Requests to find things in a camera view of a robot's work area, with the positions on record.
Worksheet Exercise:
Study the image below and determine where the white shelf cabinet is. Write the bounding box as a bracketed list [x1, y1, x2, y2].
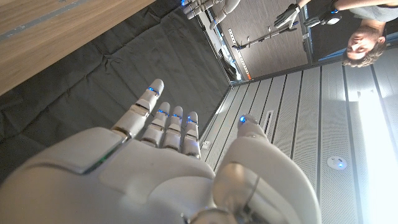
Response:
[198, 9, 252, 82]

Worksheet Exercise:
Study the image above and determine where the bright ceiling light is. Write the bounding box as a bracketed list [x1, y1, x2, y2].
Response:
[357, 90, 398, 224]

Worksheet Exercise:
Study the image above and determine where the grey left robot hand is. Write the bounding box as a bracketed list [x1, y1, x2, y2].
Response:
[182, 0, 242, 30]

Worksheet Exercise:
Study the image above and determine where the black and white operator glove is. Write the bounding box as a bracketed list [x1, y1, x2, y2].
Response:
[274, 3, 301, 29]

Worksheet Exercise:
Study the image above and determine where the round white ceiling sensor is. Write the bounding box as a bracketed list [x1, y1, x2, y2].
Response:
[326, 156, 348, 170]

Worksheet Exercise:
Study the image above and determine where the black metal rod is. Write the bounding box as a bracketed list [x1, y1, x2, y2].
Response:
[233, 26, 298, 50]

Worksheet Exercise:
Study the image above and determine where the black backdrop curtain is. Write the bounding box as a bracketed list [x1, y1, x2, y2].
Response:
[0, 0, 233, 184]

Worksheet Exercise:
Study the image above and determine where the human operator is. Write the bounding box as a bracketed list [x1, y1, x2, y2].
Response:
[295, 0, 398, 68]

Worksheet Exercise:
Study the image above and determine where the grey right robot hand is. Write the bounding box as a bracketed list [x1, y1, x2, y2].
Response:
[0, 78, 323, 224]

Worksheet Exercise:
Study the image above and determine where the wooden panel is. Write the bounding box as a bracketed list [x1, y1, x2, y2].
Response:
[0, 0, 78, 41]

